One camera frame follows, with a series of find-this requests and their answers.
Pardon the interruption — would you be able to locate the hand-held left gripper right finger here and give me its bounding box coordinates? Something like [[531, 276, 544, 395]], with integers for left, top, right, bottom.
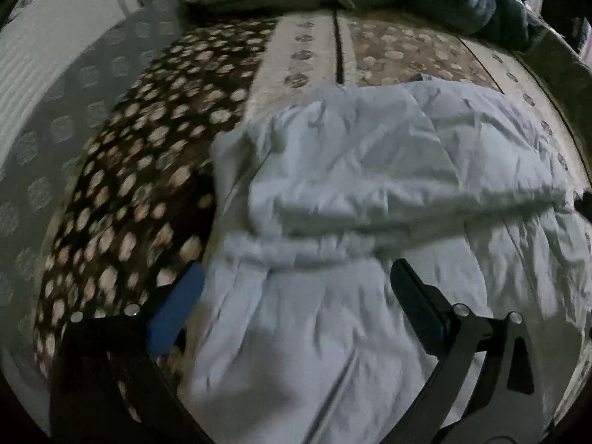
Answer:
[[390, 259, 547, 444]]

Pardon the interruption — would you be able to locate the beige floral bed mat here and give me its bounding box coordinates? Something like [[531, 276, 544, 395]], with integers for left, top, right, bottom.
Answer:
[[245, 9, 584, 195]]

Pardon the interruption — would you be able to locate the white patterned wardrobe door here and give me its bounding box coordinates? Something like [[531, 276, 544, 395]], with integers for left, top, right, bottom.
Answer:
[[0, 0, 154, 158]]

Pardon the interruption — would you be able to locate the dark blue clothing pile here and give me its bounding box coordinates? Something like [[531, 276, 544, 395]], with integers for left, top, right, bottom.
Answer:
[[407, 0, 538, 53]]

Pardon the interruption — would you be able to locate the dark brown floral blanket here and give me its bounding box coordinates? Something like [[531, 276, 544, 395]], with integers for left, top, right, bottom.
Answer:
[[34, 21, 279, 421]]

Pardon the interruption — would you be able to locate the light blue down jacket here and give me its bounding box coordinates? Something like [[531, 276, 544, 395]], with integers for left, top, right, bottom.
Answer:
[[182, 81, 592, 444]]

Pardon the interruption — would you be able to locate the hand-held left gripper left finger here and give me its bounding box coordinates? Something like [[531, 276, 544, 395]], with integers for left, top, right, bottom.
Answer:
[[48, 261, 209, 444]]

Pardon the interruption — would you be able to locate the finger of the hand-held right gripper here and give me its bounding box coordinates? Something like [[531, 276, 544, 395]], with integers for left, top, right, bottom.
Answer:
[[572, 187, 592, 221]]

